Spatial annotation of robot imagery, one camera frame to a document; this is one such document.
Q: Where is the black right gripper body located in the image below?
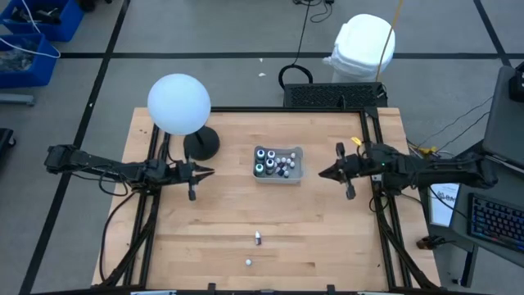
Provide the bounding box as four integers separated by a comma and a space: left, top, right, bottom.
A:
335, 142, 372, 201

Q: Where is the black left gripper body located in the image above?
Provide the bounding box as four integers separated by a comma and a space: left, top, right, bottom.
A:
171, 158, 198, 202

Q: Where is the white plastic storage bin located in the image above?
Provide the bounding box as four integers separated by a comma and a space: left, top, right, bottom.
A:
252, 145, 305, 184

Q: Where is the white globe table lamp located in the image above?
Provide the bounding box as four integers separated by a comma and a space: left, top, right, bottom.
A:
147, 73, 221, 161

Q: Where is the black perforated metal case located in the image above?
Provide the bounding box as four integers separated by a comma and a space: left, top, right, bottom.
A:
282, 81, 389, 110

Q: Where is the white printed paper sheet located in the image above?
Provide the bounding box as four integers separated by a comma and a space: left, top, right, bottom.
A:
427, 182, 462, 228

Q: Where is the small brown black device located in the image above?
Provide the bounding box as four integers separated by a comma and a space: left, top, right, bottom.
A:
416, 235, 445, 251

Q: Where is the grey computer desk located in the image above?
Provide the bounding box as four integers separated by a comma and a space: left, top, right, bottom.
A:
449, 152, 524, 288

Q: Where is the white lidded trash bin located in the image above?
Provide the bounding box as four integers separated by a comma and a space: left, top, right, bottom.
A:
322, 13, 396, 84

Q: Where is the black backlit keyboard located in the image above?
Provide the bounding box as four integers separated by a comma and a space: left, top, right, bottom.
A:
468, 192, 524, 252

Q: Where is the grey desk panel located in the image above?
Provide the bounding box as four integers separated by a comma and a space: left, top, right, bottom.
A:
481, 65, 524, 167

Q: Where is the blue plastic storage bin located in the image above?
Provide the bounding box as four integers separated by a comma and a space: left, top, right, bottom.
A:
0, 0, 85, 43
0, 32, 61, 89

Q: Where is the grey metal bar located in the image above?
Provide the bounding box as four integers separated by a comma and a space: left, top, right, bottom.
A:
0, 93, 36, 107

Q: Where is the black desktop device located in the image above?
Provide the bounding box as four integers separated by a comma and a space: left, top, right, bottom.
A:
508, 61, 524, 103

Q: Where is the yellow plug cable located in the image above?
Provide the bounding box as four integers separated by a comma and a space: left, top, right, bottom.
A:
409, 143, 439, 157

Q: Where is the black aluminium table frame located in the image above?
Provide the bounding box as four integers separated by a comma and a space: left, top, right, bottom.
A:
92, 106, 441, 295

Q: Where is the black coiled power cable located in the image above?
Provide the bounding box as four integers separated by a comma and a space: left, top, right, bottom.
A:
278, 0, 314, 89

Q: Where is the yellow hanging cable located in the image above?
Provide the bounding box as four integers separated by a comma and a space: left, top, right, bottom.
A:
375, 0, 405, 82

